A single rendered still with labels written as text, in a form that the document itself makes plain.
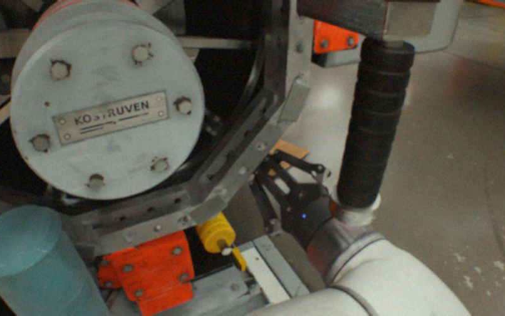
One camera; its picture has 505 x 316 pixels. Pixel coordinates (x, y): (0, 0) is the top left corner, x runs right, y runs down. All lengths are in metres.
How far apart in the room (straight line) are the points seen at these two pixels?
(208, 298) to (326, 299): 0.58
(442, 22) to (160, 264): 0.81
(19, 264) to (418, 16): 0.35
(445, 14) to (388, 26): 0.69
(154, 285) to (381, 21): 0.50
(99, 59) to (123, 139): 0.06
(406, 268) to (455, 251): 1.09
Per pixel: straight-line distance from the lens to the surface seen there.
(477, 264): 1.43
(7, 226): 0.36
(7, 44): 0.46
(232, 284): 0.86
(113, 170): 0.24
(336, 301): 0.29
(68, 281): 0.36
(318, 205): 0.40
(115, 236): 0.48
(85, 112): 0.21
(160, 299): 0.61
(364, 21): 0.21
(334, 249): 0.37
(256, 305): 0.92
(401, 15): 0.20
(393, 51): 0.21
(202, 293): 0.85
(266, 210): 0.47
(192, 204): 0.48
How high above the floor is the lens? 0.94
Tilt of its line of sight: 35 degrees down
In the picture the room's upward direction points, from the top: straight up
